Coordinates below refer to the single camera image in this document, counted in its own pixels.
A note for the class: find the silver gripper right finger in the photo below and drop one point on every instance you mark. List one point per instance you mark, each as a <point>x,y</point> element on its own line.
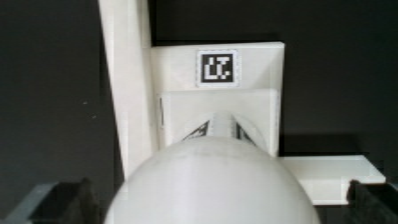
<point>372,204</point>

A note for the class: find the white L-shaped wall fence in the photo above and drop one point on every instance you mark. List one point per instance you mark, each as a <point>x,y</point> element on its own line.
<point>322,172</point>

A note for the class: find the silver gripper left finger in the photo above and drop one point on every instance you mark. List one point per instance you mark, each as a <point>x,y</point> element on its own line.
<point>59,203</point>

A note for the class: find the white lamp base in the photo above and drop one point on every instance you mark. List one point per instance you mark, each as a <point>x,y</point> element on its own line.
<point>219,77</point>

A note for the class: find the white lamp bulb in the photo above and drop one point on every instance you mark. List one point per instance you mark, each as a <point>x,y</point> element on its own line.
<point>212,182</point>

